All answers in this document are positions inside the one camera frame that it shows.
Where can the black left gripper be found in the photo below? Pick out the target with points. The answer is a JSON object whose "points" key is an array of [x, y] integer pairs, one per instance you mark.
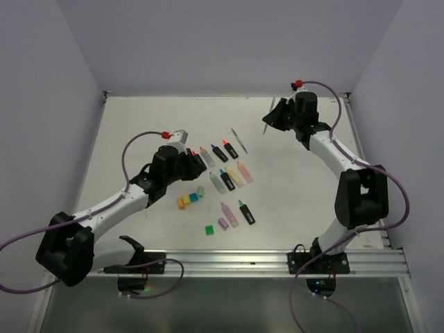
{"points": [[194, 168]]}

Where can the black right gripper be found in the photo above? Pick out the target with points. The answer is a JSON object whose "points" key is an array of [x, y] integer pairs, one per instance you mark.
{"points": [[274, 118]]}

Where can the black pink highlighter pen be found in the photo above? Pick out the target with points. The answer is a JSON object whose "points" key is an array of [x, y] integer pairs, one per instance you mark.
{"points": [[199, 158]]}

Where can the mint green highlighter cap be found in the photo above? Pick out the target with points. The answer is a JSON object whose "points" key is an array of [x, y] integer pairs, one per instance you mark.
{"points": [[200, 191]]}

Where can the purple black highlighter pen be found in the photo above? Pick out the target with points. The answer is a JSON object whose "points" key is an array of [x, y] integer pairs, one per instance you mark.
{"points": [[219, 153]]}

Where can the blue highlighter cap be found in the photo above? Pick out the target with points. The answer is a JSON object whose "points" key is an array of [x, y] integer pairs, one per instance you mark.
{"points": [[193, 197]]}

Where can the blue highlighter pen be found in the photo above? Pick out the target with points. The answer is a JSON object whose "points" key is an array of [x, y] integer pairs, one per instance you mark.
{"points": [[227, 180]]}

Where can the mint green highlighter pen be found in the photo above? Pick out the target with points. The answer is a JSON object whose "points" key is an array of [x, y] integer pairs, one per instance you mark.
{"points": [[217, 183]]}

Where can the orange pastel highlighter cap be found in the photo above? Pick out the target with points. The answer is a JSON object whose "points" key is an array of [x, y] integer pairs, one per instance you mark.
{"points": [[180, 203]]}

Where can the orange black highlighter pen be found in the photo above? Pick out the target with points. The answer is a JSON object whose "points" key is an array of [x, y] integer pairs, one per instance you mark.
{"points": [[229, 148]]}

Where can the yellow pastel highlighter pen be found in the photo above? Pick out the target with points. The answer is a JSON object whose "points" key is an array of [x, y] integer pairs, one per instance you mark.
{"points": [[234, 177]]}

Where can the thin grey marker pen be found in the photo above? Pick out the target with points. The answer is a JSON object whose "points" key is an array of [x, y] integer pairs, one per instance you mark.
{"points": [[237, 137]]}

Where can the orange pastel highlighter pen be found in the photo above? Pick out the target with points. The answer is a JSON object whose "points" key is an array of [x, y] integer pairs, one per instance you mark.
{"points": [[244, 172]]}

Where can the lilac highlighter cap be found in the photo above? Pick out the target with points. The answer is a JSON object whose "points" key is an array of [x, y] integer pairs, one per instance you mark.
{"points": [[223, 223]]}

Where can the lilac pastel highlighter pen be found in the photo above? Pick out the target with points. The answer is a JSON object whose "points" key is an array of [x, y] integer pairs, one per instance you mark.
{"points": [[229, 215]]}

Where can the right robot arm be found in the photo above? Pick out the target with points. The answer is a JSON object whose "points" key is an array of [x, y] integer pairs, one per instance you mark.
{"points": [[362, 193]]}

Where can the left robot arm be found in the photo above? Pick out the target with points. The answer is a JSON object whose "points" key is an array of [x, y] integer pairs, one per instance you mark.
{"points": [[69, 250]]}

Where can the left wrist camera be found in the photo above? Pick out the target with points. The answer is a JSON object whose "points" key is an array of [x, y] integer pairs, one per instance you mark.
{"points": [[178, 140]]}

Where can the aluminium right side rail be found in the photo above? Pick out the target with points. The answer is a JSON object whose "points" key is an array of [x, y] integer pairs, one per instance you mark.
{"points": [[380, 226]]}

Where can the aluminium rail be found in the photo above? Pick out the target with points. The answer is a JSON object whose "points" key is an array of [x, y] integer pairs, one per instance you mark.
{"points": [[380, 226], [256, 263]]}

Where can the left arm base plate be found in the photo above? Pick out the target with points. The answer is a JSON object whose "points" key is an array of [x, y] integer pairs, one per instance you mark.
{"points": [[145, 263]]}

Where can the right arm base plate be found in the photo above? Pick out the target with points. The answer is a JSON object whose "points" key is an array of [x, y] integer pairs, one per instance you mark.
{"points": [[328, 264]]}

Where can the aluminium front rail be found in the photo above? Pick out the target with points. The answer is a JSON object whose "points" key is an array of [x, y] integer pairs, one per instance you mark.
{"points": [[256, 263]]}

